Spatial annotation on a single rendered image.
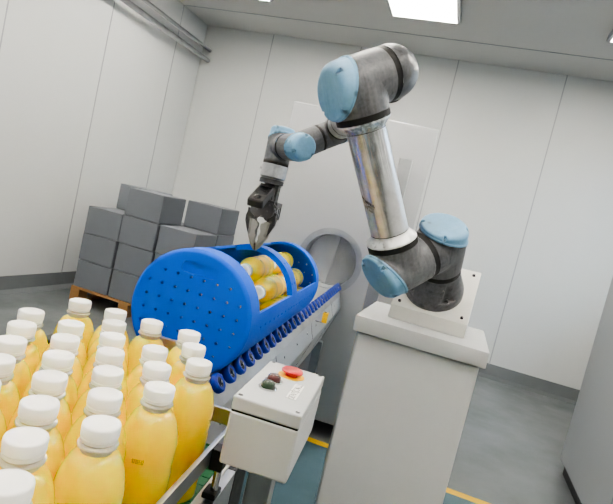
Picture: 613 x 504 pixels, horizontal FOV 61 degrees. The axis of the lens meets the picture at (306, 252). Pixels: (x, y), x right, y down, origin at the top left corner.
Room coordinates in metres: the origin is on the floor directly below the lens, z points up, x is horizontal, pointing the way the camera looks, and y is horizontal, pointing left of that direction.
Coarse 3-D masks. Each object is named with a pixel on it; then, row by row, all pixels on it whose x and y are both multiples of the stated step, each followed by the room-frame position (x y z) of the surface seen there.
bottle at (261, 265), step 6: (246, 258) 1.50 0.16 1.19; (252, 258) 1.50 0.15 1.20; (258, 258) 1.53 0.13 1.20; (264, 258) 1.58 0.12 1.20; (240, 264) 1.49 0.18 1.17; (252, 264) 1.48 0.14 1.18; (258, 264) 1.49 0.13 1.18; (264, 264) 1.54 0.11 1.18; (270, 264) 1.60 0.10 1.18; (252, 270) 1.46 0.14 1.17; (258, 270) 1.49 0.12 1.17; (264, 270) 1.53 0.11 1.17; (270, 270) 1.60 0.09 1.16; (252, 276) 1.48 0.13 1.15; (258, 276) 1.50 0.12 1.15; (264, 276) 1.57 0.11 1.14
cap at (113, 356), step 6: (102, 348) 0.73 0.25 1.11; (108, 348) 0.73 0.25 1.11; (114, 348) 0.74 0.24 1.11; (96, 354) 0.71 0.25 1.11; (102, 354) 0.71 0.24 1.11; (108, 354) 0.71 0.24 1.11; (114, 354) 0.71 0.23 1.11; (120, 354) 0.72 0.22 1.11; (96, 360) 0.71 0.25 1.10; (102, 360) 0.71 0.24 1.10; (108, 360) 0.71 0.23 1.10; (114, 360) 0.71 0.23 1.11; (120, 360) 0.72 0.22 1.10
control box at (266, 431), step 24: (288, 384) 0.79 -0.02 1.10; (312, 384) 0.82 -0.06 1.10; (240, 408) 0.70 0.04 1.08; (264, 408) 0.69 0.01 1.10; (288, 408) 0.70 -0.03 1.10; (312, 408) 0.80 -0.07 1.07; (240, 432) 0.70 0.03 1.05; (264, 432) 0.69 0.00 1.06; (288, 432) 0.68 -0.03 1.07; (240, 456) 0.69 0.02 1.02; (264, 456) 0.69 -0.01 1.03; (288, 456) 0.68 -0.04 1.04
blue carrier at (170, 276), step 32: (160, 256) 1.14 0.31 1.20; (192, 256) 1.12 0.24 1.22; (224, 256) 1.15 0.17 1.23; (160, 288) 1.13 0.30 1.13; (192, 288) 1.12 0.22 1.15; (224, 288) 1.11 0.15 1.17; (288, 288) 1.50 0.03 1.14; (160, 320) 1.13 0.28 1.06; (192, 320) 1.12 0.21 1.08; (224, 320) 1.11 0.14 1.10; (256, 320) 1.14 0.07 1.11; (224, 352) 1.10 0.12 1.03
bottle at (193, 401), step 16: (176, 384) 0.76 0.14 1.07; (192, 384) 0.75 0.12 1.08; (208, 384) 0.77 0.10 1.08; (176, 400) 0.74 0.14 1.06; (192, 400) 0.74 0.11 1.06; (208, 400) 0.75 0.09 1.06; (176, 416) 0.73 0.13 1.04; (192, 416) 0.73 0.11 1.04; (208, 416) 0.75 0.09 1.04; (192, 432) 0.74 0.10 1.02; (176, 448) 0.73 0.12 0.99; (192, 448) 0.74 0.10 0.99; (176, 464) 0.73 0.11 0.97; (176, 480) 0.73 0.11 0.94; (192, 496) 0.76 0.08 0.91
